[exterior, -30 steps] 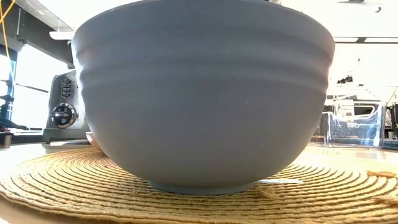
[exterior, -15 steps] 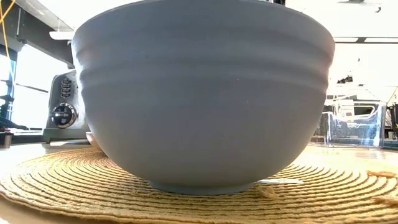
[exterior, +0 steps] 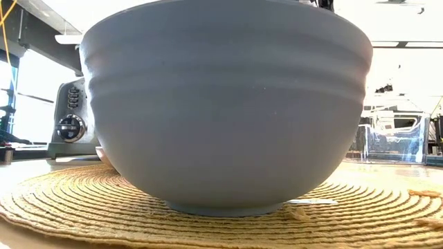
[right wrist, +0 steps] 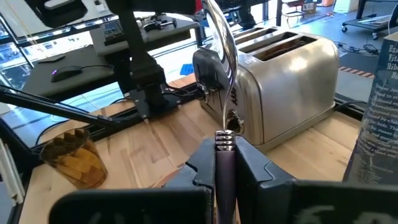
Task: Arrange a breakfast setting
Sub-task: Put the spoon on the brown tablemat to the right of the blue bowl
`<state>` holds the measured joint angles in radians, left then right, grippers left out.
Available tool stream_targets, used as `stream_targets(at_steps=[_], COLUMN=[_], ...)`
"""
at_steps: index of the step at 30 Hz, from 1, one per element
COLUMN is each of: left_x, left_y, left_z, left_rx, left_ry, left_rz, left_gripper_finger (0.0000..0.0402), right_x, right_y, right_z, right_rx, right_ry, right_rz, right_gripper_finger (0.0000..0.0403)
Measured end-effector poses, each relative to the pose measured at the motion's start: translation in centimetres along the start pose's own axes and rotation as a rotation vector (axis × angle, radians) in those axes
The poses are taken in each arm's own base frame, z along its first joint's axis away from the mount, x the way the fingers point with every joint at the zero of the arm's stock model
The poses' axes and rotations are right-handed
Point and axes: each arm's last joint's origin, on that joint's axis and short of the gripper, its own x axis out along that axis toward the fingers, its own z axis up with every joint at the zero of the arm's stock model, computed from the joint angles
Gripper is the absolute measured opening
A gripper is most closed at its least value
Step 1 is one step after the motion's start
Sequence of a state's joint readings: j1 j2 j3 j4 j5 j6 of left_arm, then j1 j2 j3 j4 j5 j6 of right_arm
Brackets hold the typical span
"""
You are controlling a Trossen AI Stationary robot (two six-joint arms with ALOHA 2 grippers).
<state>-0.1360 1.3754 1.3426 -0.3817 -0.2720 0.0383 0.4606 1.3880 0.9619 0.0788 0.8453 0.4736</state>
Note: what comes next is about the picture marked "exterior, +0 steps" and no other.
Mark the black metal table frame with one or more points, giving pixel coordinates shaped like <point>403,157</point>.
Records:
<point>31,154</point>

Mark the cereal flake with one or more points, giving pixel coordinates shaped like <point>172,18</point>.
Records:
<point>424,193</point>

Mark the dark metal overhead beam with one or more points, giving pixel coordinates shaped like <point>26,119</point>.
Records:
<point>34,34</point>

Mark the large blue ceramic bowl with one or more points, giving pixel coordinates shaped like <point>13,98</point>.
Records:
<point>225,103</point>

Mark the black background rack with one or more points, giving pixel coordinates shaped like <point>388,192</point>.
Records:
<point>439,135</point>

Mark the pink plate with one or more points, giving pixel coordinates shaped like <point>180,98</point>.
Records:
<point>103,157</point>

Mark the black background equipment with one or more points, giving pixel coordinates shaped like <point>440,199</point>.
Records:
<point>7,136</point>

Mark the blue vertical post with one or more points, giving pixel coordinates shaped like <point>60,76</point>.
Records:
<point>14,86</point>

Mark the stainless steel four-slot toaster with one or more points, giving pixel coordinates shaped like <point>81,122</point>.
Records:
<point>69,103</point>

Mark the round woven straw placemat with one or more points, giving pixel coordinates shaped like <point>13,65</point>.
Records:
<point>69,207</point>

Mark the white light fixture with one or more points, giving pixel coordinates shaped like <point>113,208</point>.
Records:
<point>67,39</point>

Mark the clear plastic bin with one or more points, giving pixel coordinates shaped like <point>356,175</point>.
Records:
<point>363,145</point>

